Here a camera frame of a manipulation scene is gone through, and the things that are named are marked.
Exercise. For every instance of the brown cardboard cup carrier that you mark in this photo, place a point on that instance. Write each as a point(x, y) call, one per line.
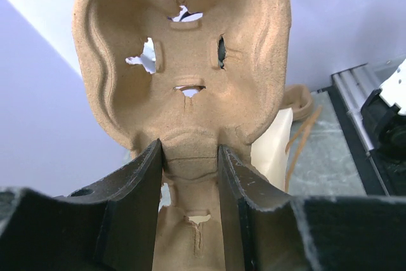
point(298, 98)

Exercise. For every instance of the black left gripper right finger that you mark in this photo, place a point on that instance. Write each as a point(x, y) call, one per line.
point(266, 229)

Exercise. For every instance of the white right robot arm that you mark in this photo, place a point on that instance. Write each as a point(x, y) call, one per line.
point(383, 115)

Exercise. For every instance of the brown paper bag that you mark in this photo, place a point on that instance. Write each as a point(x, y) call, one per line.
point(275, 153)

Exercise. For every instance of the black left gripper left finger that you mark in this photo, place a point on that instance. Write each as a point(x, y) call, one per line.
point(108, 225)

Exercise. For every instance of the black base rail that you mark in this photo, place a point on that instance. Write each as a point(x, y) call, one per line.
point(379, 174)

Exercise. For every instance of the brown two-cup cardboard carrier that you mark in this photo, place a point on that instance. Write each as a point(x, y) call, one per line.
point(194, 74)

